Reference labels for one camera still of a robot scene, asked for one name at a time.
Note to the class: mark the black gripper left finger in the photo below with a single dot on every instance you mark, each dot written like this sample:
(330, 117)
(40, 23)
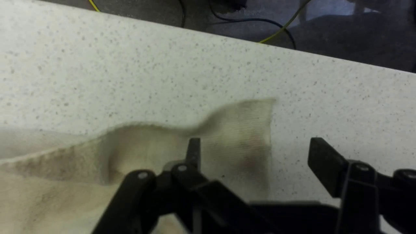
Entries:
(199, 204)

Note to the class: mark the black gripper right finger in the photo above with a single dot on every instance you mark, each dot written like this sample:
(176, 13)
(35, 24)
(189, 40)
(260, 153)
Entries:
(365, 193)

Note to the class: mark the cream white cloth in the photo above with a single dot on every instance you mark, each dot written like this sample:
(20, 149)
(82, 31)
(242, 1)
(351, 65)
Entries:
(57, 183)

